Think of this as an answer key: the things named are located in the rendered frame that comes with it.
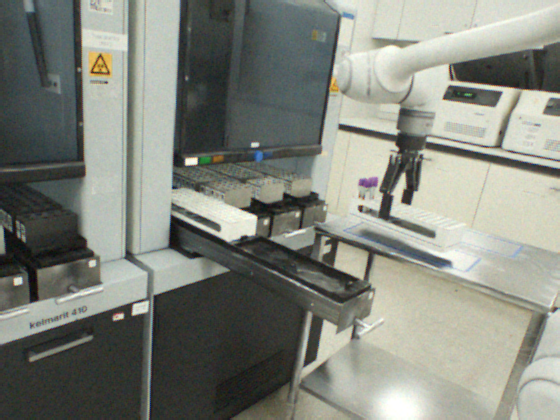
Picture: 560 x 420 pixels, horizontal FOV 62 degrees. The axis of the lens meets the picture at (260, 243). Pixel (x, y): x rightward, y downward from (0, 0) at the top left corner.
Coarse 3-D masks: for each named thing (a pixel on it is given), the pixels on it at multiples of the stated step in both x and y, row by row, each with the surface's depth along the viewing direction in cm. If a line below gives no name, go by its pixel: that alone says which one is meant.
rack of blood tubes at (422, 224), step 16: (352, 208) 132; (400, 208) 126; (416, 208) 127; (368, 224) 129; (384, 224) 125; (400, 224) 132; (416, 224) 129; (432, 224) 115; (448, 224) 117; (464, 224) 119; (416, 240) 119; (432, 240) 116; (448, 240) 114
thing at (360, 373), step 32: (352, 224) 139; (320, 256) 136; (384, 256) 122; (416, 256) 120; (448, 256) 122; (480, 256) 125; (512, 256) 128; (544, 256) 132; (480, 288) 108; (512, 288) 107; (544, 288) 110; (544, 320) 140; (352, 352) 173; (384, 352) 175; (320, 384) 153; (352, 384) 155; (384, 384) 157; (416, 384) 159; (448, 384) 161; (512, 384) 109; (288, 416) 156; (352, 416) 142; (384, 416) 142; (416, 416) 144; (448, 416) 146; (480, 416) 147
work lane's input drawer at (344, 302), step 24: (192, 240) 122; (216, 240) 117; (240, 240) 117; (264, 240) 121; (240, 264) 111; (264, 264) 107; (288, 264) 110; (312, 264) 111; (288, 288) 102; (312, 288) 99; (336, 288) 101; (360, 288) 99; (312, 312) 99; (336, 312) 94; (360, 312) 101; (360, 336) 94
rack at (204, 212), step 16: (176, 192) 133; (192, 192) 135; (176, 208) 131; (192, 208) 122; (208, 208) 123; (224, 208) 125; (192, 224) 123; (208, 224) 128; (224, 224) 115; (240, 224) 116
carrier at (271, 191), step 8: (256, 184) 146; (264, 184) 147; (272, 184) 148; (280, 184) 151; (256, 192) 146; (264, 192) 147; (272, 192) 150; (280, 192) 153; (264, 200) 148; (272, 200) 151
